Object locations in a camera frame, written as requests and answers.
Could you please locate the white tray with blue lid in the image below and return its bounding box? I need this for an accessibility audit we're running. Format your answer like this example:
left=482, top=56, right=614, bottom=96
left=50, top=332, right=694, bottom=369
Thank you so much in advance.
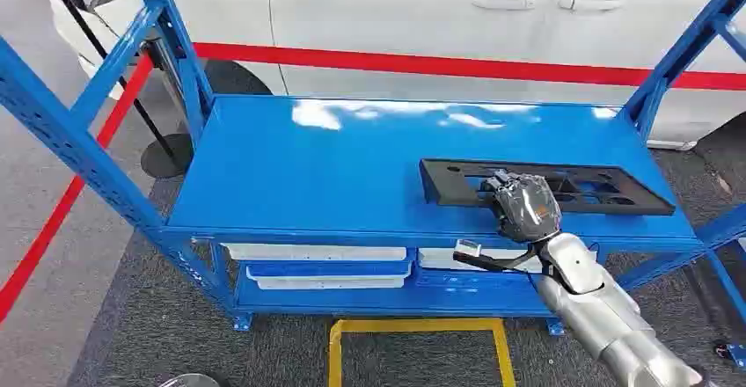
left=245, top=261, right=413, bottom=291

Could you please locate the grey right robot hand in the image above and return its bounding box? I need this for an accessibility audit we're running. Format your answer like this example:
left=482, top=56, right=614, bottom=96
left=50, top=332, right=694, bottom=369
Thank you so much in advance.
left=480, top=170, right=564, bottom=245

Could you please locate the black car wheel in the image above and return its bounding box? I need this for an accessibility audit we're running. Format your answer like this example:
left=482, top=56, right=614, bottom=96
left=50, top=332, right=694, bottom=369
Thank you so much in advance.
left=202, top=59, right=274, bottom=98

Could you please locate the blue metal shelf rack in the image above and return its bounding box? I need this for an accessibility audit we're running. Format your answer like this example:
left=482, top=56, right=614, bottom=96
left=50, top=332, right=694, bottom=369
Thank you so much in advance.
left=0, top=0, right=746, bottom=369

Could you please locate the black plastic panel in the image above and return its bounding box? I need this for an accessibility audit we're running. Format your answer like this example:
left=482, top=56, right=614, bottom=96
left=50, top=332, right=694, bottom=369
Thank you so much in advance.
left=419, top=158, right=677, bottom=217

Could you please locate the grey round object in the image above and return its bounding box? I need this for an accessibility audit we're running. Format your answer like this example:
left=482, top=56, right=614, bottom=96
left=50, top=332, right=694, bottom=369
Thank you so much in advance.
left=157, top=373, right=222, bottom=387

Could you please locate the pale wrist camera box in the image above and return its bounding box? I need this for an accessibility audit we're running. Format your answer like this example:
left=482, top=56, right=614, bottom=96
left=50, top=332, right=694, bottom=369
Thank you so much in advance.
left=453, top=239, right=483, bottom=259

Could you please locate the black stanchion post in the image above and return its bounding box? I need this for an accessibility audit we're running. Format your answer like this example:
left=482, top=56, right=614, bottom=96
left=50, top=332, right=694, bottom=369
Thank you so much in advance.
left=35, top=0, right=195, bottom=180

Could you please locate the white car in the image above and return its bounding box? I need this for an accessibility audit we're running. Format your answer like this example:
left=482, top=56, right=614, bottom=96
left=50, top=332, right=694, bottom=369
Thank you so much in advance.
left=46, top=0, right=746, bottom=152

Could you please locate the long red barrier belt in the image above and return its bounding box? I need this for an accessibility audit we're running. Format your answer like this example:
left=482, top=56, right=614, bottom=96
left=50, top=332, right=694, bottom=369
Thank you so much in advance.
left=192, top=41, right=746, bottom=92

